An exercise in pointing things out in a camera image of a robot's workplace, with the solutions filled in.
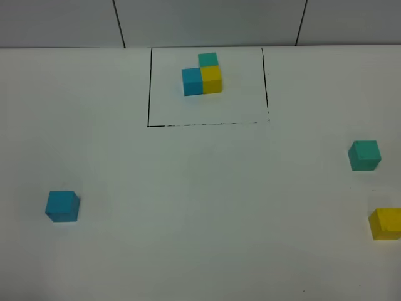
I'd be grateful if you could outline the template green block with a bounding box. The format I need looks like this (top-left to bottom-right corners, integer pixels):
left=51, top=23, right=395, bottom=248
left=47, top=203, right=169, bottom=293
left=198, top=52, right=219, bottom=68

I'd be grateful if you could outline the template blue block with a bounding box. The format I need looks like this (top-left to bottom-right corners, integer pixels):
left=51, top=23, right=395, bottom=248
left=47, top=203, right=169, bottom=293
left=181, top=67, right=203, bottom=96

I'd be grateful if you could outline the template yellow block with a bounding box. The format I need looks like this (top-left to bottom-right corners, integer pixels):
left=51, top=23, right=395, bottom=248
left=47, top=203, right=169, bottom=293
left=200, top=66, right=222, bottom=94

